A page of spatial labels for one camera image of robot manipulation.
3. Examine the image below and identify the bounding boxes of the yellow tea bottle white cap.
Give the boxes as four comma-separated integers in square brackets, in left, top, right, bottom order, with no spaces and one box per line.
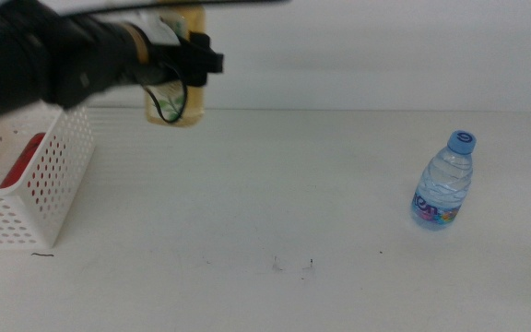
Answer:
[144,3,207,129]

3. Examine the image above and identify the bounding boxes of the red cola can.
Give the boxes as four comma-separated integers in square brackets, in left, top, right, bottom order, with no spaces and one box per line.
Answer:
[0,132,47,189]

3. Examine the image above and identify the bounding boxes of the small water bottle blue cap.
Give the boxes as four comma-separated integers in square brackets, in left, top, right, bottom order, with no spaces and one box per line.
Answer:
[410,129,478,231]

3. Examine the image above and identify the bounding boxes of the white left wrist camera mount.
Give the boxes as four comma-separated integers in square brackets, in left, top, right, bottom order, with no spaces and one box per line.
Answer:
[136,7,179,47]

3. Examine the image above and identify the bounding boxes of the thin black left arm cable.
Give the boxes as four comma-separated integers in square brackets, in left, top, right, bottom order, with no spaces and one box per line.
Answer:
[147,68,188,125]

